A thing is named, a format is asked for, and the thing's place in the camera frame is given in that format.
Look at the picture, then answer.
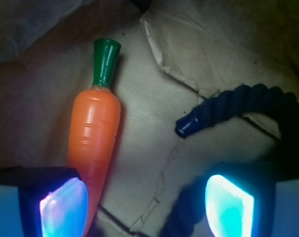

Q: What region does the dark blue twisted rope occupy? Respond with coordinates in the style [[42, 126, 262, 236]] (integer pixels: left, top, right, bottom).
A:
[[161, 83, 299, 237]]

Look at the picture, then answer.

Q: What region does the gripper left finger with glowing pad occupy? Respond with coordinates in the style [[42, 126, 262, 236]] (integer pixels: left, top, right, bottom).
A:
[[0, 166, 88, 237]]

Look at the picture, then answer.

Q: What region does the orange toy carrot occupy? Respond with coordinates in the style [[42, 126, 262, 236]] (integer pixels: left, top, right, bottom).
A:
[[68, 39, 121, 236]]

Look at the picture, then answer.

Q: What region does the brown paper bag basket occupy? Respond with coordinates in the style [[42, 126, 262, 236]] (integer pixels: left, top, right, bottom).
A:
[[0, 0, 299, 237]]

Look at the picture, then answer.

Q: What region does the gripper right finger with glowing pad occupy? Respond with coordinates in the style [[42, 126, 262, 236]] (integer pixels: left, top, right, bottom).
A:
[[205, 162, 299, 237]]

